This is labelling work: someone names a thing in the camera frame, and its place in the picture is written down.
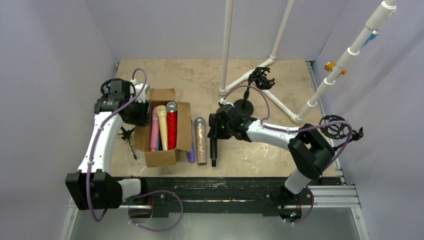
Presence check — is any black tripod mic stand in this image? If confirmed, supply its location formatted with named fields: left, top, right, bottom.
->
left=100, top=78, right=138, bottom=161
left=319, top=114, right=364, bottom=142

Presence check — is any red glitter microphone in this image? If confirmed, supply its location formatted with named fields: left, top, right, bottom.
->
left=165, top=101, right=178, bottom=150

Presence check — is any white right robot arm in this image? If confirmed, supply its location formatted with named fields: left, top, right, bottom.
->
left=207, top=104, right=335, bottom=195

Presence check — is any black microphone with silver band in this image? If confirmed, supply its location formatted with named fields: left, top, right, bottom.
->
left=209, top=116, right=218, bottom=167

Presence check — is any blue marker on pipe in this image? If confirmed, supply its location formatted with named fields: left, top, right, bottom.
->
left=361, top=29, right=379, bottom=48

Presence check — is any brown cardboard box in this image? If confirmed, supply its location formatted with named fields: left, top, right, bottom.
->
left=133, top=88, right=193, bottom=168

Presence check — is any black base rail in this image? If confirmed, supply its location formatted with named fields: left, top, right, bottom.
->
left=121, top=177, right=340, bottom=218

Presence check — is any black tripod mic stand right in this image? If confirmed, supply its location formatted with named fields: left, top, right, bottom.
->
left=319, top=114, right=364, bottom=142

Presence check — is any purple plastic microphone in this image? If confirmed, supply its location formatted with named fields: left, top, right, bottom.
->
left=187, top=121, right=196, bottom=163

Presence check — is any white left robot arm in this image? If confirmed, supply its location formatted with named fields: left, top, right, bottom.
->
left=65, top=78, right=151, bottom=210

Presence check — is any silver rhinestone microphone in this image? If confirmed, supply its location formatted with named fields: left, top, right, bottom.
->
left=194, top=117, right=207, bottom=165

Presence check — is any black tripod mic stand left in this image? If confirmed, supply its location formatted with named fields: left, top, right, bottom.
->
left=100, top=78, right=138, bottom=161

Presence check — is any white PVC pipe frame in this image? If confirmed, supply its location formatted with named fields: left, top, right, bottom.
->
left=216, top=0, right=398, bottom=126

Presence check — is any cream plastic microphone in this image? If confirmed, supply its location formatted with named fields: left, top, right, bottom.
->
left=156, top=105, right=168, bottom=151

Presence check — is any blue plastic microphone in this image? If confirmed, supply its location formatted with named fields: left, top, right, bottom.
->
left=156, top=134, right=163, bottom=151

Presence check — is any orange clamp on pipe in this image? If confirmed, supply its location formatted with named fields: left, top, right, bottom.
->
left=324, top=61, right=347, bottom=76

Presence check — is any black round-base desk mic stand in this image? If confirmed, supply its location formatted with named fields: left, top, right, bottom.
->
left=233, top=66, right=276, bottom=118

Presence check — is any pink plastic microphone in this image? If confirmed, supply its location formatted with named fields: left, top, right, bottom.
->
left=149, top=106, right=160, bottom=152

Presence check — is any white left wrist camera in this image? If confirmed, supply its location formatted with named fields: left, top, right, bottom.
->
left=130, top=79, right=150, bottom=103

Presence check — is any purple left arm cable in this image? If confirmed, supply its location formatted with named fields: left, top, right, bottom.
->
left=85, top=68, right=184, bottom=232

